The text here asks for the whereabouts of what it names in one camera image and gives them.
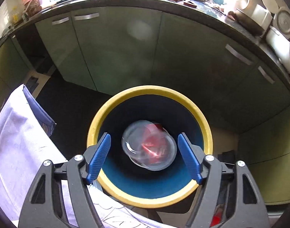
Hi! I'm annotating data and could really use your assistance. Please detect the clear plastic lid container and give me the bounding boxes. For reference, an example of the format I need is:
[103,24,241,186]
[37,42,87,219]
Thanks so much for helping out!
[121,120,177,171]

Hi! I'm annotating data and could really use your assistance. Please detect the red cola can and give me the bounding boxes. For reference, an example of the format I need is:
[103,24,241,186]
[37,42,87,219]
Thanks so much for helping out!
[141,123,168,164]

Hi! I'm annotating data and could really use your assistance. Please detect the yellow rimmed blue trash bin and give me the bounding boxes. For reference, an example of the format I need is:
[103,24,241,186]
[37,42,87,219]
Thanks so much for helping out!
[87,85,213,208]

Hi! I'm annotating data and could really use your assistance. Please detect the green kitchen cabinets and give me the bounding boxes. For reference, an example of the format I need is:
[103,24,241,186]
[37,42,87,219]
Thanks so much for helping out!
[0,1,290,208]

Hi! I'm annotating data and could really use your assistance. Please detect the purple floral tablecloth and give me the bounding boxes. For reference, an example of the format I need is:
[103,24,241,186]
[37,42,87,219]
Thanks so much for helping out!
[0,84,173,227]

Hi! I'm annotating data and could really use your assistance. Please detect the white rice cooker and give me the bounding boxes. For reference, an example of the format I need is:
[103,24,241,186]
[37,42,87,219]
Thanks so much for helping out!
[266,26,290,74]

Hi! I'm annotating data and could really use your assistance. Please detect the dish rack with items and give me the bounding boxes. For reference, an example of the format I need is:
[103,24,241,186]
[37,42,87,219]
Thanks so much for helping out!
[20,0,51,17]

